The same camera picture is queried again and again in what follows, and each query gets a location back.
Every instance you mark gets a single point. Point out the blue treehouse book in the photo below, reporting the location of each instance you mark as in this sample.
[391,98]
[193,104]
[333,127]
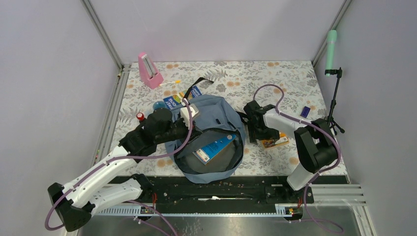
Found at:
[176,98]

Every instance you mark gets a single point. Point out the red capped small bottle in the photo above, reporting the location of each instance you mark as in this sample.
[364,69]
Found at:
[140,116]

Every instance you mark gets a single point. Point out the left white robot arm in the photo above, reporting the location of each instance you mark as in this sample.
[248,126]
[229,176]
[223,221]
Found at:
[76,202]

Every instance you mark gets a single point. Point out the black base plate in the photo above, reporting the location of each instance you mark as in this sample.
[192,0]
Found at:
[249,189]

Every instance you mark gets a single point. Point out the orange picture book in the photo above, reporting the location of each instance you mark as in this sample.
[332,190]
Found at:
[273,143]

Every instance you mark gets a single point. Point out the pink metronome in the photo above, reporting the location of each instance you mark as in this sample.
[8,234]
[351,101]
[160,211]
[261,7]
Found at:
[149,74]

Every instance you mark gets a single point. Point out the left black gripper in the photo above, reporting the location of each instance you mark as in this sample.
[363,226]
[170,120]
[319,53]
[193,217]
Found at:
[185,128]

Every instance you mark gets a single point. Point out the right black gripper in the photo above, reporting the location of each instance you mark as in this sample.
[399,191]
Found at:
[253,135]

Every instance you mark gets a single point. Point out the blue lidded round jar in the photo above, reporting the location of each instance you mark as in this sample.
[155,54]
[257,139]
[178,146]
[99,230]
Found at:
[158,105]

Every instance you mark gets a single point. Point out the blue-grey student backpack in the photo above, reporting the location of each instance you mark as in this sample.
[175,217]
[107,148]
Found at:
[217,119]

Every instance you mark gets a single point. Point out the mint green microphone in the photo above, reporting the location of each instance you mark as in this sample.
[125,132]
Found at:
[331,40]

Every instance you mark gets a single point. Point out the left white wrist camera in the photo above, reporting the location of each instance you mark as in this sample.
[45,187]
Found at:
[186,114]

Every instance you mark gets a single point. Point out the floral table mat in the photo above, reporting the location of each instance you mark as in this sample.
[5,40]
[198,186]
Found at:
[236,81]

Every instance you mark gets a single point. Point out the light blue thin book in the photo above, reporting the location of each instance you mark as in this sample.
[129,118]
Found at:
[212,150]

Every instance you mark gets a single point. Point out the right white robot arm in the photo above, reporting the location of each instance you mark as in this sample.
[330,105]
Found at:
[315,143]

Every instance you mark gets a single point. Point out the black microphone tripod stand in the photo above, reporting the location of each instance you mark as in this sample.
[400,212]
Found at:
[330,119]

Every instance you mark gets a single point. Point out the small purple eraser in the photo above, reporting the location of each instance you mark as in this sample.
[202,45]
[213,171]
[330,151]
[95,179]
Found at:
[305,112]

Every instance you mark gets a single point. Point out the white orange pen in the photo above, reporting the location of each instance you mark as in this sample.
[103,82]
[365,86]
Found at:
[170,83]

